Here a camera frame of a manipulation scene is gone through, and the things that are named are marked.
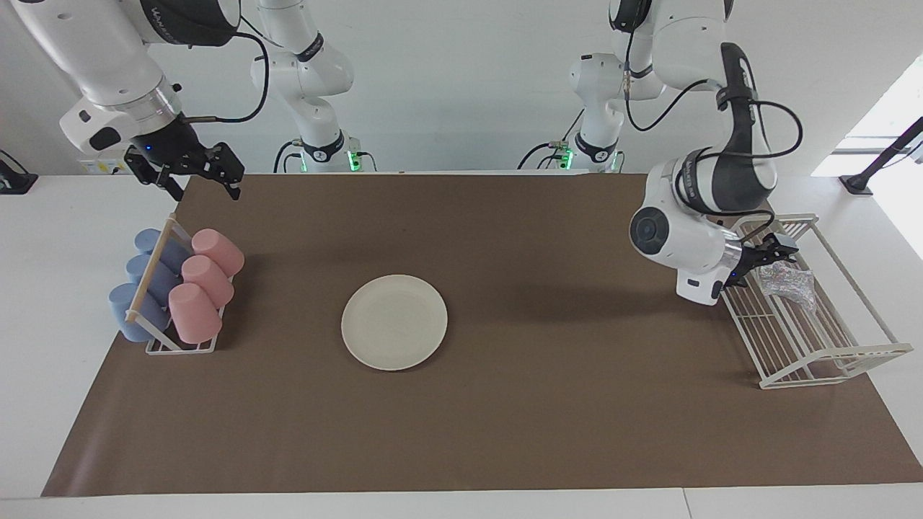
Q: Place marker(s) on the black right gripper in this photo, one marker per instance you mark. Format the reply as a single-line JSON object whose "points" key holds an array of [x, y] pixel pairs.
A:
{"points": [[169, 148]]}

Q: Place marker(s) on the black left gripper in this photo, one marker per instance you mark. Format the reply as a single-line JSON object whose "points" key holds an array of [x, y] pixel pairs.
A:
{"points": [[746, 261]]}

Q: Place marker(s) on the cream round plate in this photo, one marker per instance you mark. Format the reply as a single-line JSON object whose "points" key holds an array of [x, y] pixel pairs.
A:
{"points": [[394, 322]]}

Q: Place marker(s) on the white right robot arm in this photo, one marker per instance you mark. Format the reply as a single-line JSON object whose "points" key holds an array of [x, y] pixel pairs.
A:
{"points": [[94, 58]]}

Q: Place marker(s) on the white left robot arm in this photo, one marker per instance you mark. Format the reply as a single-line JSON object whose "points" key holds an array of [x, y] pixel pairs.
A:
{"points": [[692, 238]]}

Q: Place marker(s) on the pink cup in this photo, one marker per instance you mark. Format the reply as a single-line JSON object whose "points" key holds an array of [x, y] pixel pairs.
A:
{"points": [[216, 249], [193, 313], [208, 280]]}

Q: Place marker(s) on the blue cup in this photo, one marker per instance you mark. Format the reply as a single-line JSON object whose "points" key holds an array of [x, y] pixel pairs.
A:
{"points": [[124, 310], [150, 241], [140, 270]]}

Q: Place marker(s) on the cup holder with wooden dowel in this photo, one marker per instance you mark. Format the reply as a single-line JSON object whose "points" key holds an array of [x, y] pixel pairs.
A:
{"points": [[151, 267]]}

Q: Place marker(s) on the black table clamp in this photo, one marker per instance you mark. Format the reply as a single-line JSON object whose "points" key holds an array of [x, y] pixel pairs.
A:
{"points": [[14, 180]]}

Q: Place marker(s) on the brown table mat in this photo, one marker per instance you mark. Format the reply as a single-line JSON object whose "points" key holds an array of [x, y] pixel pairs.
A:
{"points": [[505, 418]]}

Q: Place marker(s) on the white wall socket box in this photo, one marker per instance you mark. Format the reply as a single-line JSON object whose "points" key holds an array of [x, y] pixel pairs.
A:
{"points": [[90, 164]]}

